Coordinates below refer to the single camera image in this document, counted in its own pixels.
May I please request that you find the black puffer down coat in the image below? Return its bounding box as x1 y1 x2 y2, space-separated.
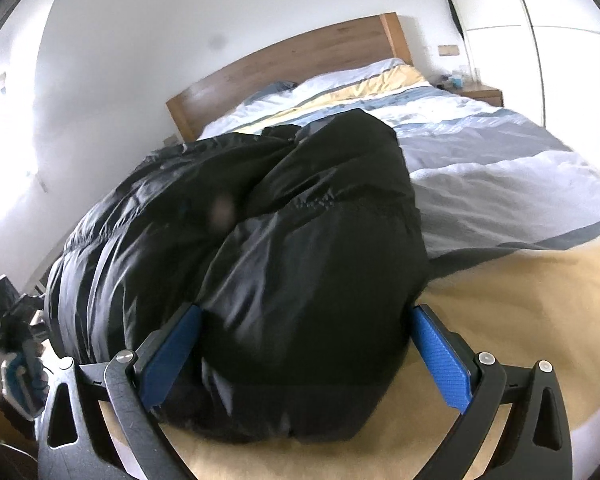
44 109 428 443

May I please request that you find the gloved left hand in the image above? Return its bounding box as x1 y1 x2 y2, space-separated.
1 339 48 422

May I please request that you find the striped blue yellow duvet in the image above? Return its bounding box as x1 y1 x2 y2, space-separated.
99 63 600 480

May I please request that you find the wooden nightstand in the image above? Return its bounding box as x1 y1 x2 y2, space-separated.
452 82 504 107

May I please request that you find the grey-blue pillow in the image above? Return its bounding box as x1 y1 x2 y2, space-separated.
242 80 299 106

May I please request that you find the white pillow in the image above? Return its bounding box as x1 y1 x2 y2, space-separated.
291 58 410 98

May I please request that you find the white wardrobe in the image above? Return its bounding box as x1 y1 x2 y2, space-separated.
451 0 600 166

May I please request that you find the wooden headboard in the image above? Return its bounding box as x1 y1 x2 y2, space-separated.
166 12 412 142

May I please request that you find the beige wall socket right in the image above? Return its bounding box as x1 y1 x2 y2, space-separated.
438 44 460 56

